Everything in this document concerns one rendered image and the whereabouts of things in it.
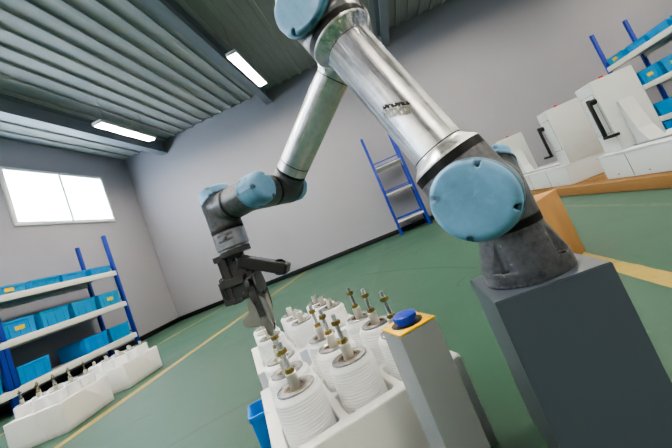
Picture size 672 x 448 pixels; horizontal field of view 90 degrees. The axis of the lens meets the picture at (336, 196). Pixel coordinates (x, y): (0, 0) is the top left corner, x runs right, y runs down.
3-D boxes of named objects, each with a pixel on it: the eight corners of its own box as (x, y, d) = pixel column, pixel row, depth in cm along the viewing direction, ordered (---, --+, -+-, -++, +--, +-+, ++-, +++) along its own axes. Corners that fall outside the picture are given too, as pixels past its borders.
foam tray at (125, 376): (163, 365, 298) (156, 345, 300) (131, 387, 259) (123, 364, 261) (125, 380, 301) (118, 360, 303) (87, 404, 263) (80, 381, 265)
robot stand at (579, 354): (624, 393, 65) (555, 247, 68) (711, 462, 47) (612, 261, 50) (532, 421, 67) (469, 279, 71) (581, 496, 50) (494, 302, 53)
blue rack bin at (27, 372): (-14, 399, 390) (-19, 381, 392) (22, 382, 427) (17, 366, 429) (21, 385, 384) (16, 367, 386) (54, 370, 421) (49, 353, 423)
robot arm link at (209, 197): (210, 181, 75) (188, 196, 79) (227, 228, 74) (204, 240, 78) (236, 179, 81) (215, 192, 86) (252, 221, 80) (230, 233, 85)
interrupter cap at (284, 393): (300, 376, 70) (299, 373, 70) (322, 378, 65) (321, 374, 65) (270, 399, 65) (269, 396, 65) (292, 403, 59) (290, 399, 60)
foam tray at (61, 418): (114, 399, 242) (107, 374, 244) (68, 432, 204) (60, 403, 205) (65, 419, 243) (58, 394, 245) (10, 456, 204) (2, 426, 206)
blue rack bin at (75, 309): (47, 329, 480) (42, 315, 482) (71, 320, 517) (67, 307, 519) (75, 317, 474) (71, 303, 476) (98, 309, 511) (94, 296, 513)
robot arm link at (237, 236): (248, 225, 83) (236, 225, 75) (254, 242, 83) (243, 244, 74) (220, 237, 83) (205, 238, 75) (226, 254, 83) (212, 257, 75)
